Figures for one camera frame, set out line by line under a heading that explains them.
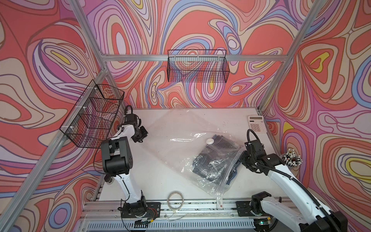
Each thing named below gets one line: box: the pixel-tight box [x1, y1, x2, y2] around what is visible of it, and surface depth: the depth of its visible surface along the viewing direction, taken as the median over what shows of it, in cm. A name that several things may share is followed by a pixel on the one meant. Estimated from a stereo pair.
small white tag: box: [216, 196, 224, 210], surface depth 76 cm
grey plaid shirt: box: [192, 134, 243, 183], surface depth 88 cm
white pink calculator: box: [247, 115, 268, 133], surface depth 110 cm
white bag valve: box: [205, 138, 215, 145], surface depth 96 cm
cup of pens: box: [284, 148, 303, 167], surface depth 75 cm
